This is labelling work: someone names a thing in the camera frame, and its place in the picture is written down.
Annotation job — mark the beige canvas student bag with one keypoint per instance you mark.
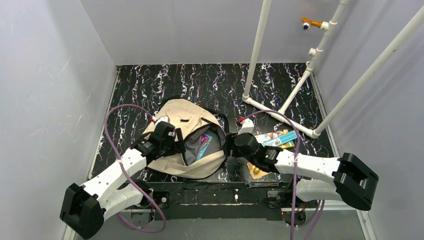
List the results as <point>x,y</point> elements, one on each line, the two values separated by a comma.
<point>194,120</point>

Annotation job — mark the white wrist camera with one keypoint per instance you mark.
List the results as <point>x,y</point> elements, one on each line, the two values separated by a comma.
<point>164,119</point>
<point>246,126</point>

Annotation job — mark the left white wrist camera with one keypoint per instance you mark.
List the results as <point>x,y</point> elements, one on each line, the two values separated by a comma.
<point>164,119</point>

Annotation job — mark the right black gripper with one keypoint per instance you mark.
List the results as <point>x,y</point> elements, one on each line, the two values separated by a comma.
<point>230,144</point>

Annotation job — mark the yellow crayon pack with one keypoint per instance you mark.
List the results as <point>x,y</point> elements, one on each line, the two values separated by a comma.
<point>282,138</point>

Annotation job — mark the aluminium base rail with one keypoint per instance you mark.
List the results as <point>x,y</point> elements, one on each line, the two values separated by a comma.
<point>336,222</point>

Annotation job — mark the white pvc pipe frame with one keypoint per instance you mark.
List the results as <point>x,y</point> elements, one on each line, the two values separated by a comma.
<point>376,89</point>

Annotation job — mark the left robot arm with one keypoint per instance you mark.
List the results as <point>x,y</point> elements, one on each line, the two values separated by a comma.
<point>85,207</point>

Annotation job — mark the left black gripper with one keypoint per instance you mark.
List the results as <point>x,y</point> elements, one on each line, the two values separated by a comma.
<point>178,139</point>

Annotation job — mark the yellow item blister pack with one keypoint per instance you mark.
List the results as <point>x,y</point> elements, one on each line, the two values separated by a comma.
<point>255,172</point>

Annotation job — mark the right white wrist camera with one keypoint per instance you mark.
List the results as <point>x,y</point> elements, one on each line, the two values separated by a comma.
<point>246,126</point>

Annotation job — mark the purple treehouse book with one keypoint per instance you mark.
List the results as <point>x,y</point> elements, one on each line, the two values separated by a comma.
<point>203,150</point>

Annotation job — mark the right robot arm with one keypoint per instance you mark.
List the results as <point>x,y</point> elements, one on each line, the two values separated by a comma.
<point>347,179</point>

